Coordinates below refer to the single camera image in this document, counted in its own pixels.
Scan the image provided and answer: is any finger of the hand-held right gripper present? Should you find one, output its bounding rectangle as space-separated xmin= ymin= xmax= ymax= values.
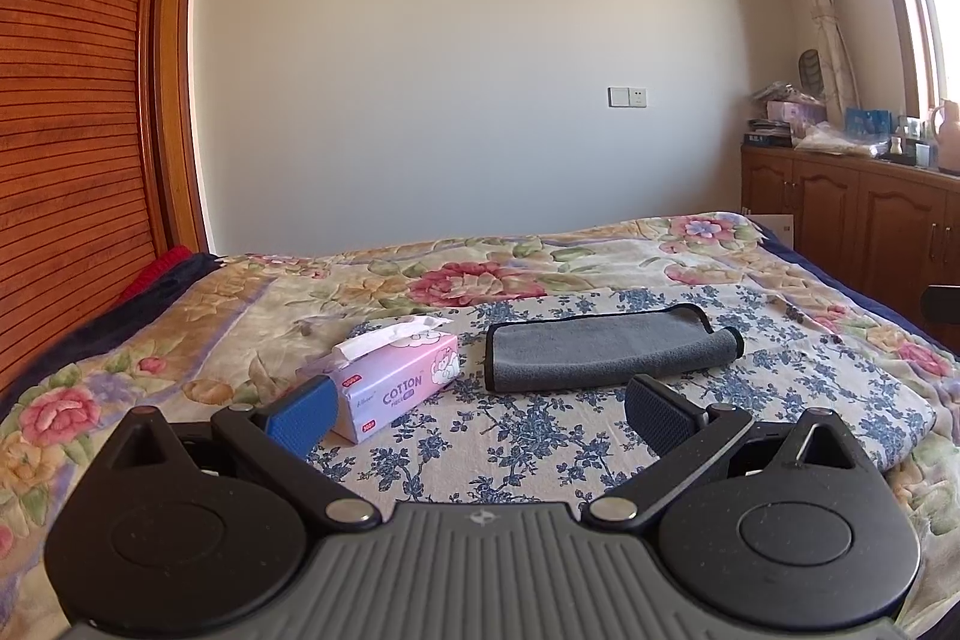
xmin=921 ymin=284 xmax=960 ymax=354

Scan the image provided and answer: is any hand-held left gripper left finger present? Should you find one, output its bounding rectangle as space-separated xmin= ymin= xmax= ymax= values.
xmin=105 ymin=376 xmax=383 ymax=530

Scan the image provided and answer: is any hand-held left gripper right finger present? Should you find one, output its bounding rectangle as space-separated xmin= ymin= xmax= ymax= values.
xmin=581 ymin=374 xmax=871 ymax=530

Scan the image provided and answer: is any grey towel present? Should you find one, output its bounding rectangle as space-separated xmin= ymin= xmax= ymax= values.
xmin=485 ymin=302 xmax=745 ymax=394

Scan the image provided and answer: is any floral bedspread bed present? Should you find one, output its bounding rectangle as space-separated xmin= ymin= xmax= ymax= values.
xmin=0 ymin=212 xmax=960 ymax=640

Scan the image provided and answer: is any pink tissue pack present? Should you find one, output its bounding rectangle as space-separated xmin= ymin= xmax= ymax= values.
xmin=296 ymin=315 xmax=461 ymax=444

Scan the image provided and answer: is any blue floral cloth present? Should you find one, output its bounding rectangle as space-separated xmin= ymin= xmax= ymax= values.
xmin=300 ymin=284 xmax=938 ymax=507

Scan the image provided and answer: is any wooden cabinet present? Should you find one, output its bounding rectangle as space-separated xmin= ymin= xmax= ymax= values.
xmin=741 ymin=143 xmax=960 ymax=342

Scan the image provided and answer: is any pink thermos jug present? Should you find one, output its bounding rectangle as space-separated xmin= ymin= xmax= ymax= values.
xmin=930 ymin=100 xmax=960 ymax=175

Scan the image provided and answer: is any white cardboard box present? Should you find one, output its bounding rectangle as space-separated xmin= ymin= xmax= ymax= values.
xmin=742 ymin=209 xmax=797 ymax=252

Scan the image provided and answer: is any red cloth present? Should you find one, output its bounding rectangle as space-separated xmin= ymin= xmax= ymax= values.
xmin=116 ymin=245 xmax=196 ymax=304

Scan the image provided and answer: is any clear plastic bag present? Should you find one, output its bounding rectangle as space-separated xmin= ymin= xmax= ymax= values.
xmin=793 ymin=122 xmax=890 ymax=158

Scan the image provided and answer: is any blue box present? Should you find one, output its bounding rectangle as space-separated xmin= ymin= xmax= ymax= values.
xmin=845 ymin=107 xmax=894 ymax=138

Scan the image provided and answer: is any navy blanket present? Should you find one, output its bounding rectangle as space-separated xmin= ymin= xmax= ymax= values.
xmin=0 ymin=250 xmax=226 ymax=420

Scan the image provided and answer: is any pink box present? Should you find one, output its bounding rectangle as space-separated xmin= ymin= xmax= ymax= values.
xmin=766 ymin=100 xmax=827 ymax=124

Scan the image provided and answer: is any woven hand fan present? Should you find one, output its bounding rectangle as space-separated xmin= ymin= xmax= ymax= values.
xmin=797 ymin=49 xmax=823 ymax=98

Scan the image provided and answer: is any slatted wooden wardrobe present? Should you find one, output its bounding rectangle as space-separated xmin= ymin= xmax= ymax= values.
xmin=0 ymin=0 xmax=188 ymax=402

